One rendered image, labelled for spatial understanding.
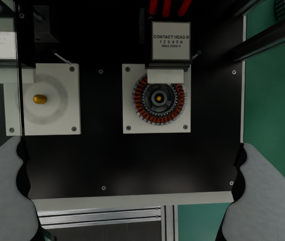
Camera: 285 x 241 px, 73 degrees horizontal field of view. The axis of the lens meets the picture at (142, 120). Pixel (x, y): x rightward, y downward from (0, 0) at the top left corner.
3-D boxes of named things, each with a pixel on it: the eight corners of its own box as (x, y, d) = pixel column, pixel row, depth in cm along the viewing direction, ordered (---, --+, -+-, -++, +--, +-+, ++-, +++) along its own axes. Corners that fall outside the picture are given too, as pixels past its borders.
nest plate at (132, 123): (188, 131, 44) (190, 132, 43) (123, 133, 43) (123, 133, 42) (189, 65, 43) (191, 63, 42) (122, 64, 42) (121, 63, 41)
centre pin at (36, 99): (47, 104, 41) (41, 104, 38) (37, 104, 40) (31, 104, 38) (46, 94, 40) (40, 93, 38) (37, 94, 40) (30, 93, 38)
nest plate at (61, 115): (81, 133, 43) (79, 134, 41) (10, 135, 42) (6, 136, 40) (79, 64, 42) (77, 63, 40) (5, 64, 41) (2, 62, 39)
